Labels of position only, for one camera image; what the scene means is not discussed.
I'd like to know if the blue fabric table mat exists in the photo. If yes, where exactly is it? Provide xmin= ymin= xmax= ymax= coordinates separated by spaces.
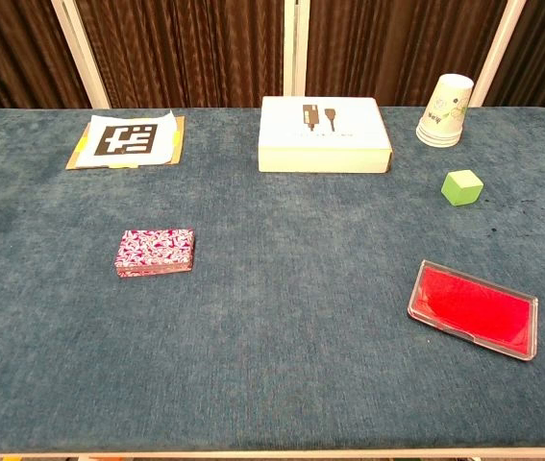
xmin=0 ymin=106 xmax=545 ymax=455

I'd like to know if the white flat product box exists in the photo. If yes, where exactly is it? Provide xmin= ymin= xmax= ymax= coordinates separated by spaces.
xmin=258 ymin=96 xmax=393 ymax=174

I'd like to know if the fiducial marker sheet on cardboard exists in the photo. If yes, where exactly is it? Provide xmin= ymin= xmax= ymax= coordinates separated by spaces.
xmin=65 ymin=109 xmax=186 ymax=171

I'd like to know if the green cube block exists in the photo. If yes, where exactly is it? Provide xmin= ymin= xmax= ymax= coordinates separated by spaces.
xmin=440 ymin=169 xmax=485 ymax=207

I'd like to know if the clear case with red lining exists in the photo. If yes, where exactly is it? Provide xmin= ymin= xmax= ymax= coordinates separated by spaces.
xmin=407 ymin=258 xmax=539 ymax=362

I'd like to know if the white frame post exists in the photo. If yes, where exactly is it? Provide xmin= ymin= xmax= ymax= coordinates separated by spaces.
xmin=282 ymin=0 xmax=310 ymax=98
xmin=50 ymin=0 xmax=111 ymax=109
xmin=468 ymin=0 xmax=528 ymax=108

